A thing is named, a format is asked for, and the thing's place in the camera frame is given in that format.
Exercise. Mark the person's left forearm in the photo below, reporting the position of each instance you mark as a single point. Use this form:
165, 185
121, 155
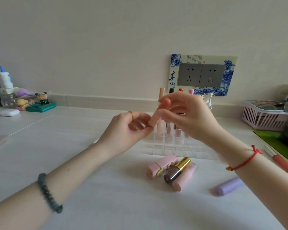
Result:
62, 179

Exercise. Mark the clear acrylic lipstick organizer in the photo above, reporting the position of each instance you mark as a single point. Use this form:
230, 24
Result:
177, 148

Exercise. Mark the orange lipgloss silver cap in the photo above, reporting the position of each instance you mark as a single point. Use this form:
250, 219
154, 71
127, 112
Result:
282, 162

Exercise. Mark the white earbuds case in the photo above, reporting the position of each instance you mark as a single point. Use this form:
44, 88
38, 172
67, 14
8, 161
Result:
9, 112

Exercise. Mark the panda figurine green base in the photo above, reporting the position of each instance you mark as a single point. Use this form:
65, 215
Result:
40, 107

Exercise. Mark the gold cap brown bottle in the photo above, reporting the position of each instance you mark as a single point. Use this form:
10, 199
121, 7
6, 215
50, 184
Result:
176, 171

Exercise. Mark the pink plastic basket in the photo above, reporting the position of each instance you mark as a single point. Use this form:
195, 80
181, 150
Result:
261, 119

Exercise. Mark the pink square lipstick gold band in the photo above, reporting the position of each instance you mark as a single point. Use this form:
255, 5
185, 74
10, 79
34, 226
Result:
160, 166

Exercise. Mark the person's right forearm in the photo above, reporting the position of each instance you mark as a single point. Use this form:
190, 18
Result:
261, 184

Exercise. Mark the yellow duck figurine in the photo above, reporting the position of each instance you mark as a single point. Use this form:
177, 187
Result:
21, 102

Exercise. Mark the grey wall socket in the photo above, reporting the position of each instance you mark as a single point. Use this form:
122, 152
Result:
211, 75
189, 74

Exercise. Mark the person's left hand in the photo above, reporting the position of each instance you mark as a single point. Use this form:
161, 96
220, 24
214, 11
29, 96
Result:
122, 134

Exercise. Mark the lavender lipstick tube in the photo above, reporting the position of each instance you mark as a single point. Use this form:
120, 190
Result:
228, 186

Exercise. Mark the coral pink capsule lipstick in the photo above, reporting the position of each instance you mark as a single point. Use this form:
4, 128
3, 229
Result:
158, 114

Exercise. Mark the blue floral socket frame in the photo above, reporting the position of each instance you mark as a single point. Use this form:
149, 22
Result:
230, 76

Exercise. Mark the pink gloss black cap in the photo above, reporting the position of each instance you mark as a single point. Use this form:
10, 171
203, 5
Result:
177, 131

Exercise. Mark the purple plush toy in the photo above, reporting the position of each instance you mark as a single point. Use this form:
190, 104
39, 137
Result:
24, 92

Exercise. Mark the clear bottle white cap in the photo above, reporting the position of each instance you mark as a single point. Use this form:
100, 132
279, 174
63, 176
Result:
7, 98

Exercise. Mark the pink lettered gloss white cap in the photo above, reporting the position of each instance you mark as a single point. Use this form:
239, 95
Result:
168, 128

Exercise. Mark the white glue bottle blue cap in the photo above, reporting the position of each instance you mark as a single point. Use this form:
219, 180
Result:
6, 79

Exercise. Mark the light pink round tube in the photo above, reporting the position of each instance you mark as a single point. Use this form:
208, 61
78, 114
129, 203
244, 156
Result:
186, 177

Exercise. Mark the person's right hand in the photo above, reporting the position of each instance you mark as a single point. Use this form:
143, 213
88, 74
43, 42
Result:
196, 117

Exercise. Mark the green mat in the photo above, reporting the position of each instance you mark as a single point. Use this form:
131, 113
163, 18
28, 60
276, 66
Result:
273, 141

